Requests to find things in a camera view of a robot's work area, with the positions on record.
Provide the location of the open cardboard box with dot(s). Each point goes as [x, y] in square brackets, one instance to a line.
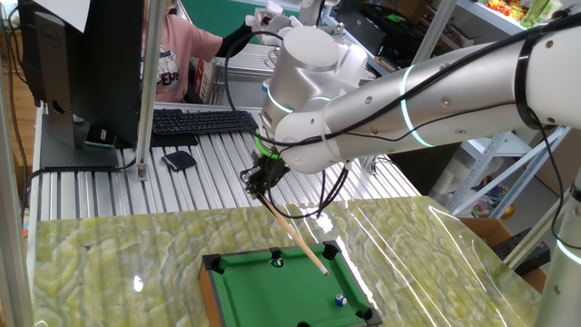
[485, 231]

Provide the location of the brown cardboard carton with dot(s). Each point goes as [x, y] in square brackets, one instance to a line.
[563, 163]

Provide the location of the green six pool ball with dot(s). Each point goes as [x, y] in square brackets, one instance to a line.
[277, 262]

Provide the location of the black keyboard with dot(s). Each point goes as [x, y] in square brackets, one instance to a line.
[204, 121]

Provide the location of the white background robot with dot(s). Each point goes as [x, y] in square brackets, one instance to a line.
[308, 11]

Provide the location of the black computer monitor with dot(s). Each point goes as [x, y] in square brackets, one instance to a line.
[113, 68]

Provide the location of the white handheld device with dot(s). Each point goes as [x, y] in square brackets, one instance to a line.
[272, 18]

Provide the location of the black device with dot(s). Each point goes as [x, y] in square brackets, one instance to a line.
[522, 252]

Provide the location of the dark panel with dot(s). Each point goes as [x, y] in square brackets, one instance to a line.
[422, 168]

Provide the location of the white metal shelving rack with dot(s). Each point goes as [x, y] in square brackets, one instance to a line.
[485, 150]

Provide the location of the mini pool table green felt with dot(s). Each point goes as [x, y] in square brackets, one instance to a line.
[290, 295]

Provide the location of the white paper sheet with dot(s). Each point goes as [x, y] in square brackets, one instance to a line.
[65, 11]

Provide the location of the green marble pattern mat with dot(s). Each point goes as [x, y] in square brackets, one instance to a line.
[113, 263]

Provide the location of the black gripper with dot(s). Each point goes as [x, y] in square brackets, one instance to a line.
[271, 172]

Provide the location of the black sleeved forearm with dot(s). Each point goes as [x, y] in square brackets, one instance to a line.
[233, 42]

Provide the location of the blue ten pool ball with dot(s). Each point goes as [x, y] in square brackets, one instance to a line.
[341, 300]

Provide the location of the colourful toys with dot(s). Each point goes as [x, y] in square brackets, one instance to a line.
[490, 200]

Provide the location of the colourful packages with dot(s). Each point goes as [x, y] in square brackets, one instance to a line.
[535, 11]

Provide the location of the black computer mouse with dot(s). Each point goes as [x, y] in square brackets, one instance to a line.
[179, 160]

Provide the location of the black phone green case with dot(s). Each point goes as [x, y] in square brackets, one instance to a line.
[100, 136]

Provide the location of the green board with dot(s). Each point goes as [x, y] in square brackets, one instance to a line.
[218, 16]

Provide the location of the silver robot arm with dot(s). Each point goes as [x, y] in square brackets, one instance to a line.
[431, 104]

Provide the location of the person in pink shirt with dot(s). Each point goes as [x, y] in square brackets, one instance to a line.
[174, 59]

